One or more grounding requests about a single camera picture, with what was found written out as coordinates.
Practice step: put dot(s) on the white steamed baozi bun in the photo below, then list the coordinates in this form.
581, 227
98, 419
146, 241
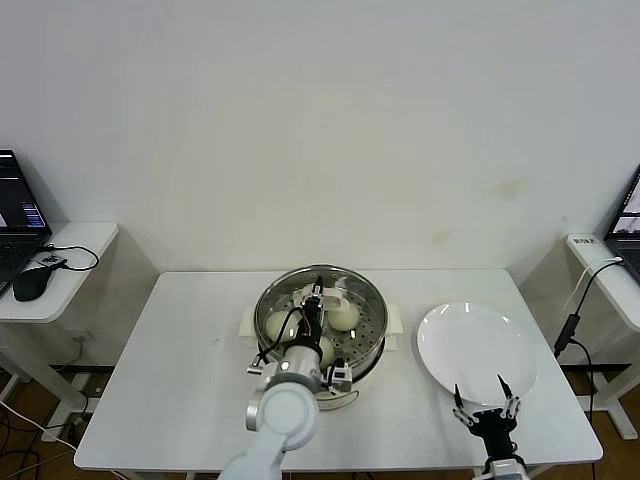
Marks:
277, 327
345, 317
327, 352

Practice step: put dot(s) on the black computer mouse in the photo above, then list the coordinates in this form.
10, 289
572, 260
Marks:
31, 284

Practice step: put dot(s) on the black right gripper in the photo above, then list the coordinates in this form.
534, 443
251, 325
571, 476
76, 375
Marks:
497, 430

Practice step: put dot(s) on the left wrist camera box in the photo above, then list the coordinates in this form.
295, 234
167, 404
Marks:
340, 380

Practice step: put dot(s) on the black laptop with dark screen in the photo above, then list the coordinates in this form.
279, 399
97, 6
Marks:
15, 200

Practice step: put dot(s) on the white side table with mouse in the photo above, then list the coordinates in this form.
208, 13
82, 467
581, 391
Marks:
85, 240

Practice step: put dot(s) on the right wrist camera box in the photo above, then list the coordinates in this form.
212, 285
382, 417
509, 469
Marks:
510, 470

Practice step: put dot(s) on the cream electric cooking pot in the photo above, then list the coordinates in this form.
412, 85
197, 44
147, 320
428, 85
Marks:
365, 382

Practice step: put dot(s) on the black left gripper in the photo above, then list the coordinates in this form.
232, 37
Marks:
312, 330

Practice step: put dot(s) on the white round plate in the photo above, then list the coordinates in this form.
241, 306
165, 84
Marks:
475, 350

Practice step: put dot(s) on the black laptop with light windows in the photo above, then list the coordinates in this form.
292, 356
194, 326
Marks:
625, 240

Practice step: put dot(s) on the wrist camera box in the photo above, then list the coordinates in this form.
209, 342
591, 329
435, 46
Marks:
340, 380
510, 470

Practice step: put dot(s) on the steel steamer basket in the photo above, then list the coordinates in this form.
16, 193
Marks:
377, 350

